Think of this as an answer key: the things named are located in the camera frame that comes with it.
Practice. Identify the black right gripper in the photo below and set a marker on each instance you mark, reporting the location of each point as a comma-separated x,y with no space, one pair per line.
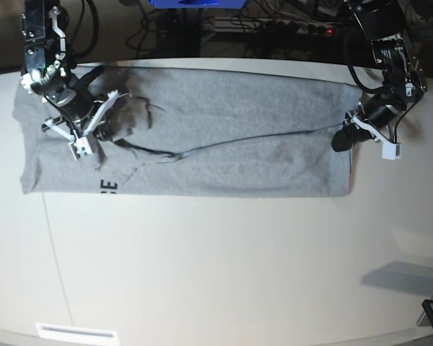
77,109

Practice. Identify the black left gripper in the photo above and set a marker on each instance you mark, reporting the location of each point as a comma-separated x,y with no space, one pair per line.
370,121

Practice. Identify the grey T-shirt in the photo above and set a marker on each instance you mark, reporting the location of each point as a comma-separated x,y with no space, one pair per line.
199,133

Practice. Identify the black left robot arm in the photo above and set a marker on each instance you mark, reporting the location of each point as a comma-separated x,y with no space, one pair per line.
404,84

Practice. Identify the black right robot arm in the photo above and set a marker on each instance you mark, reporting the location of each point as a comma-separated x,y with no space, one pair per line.
48,73

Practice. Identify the white label strip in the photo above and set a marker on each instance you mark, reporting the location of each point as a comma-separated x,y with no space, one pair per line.
75,330

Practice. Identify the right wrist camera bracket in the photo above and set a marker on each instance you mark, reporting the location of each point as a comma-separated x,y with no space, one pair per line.
87,144

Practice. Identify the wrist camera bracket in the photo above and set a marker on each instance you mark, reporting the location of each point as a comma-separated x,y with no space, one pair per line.
87,144
391,150

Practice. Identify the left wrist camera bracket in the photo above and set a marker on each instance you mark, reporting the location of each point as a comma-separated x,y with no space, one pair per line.
391,150

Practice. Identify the blue plastic mount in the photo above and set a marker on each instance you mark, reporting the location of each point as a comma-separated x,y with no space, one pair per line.
197,4

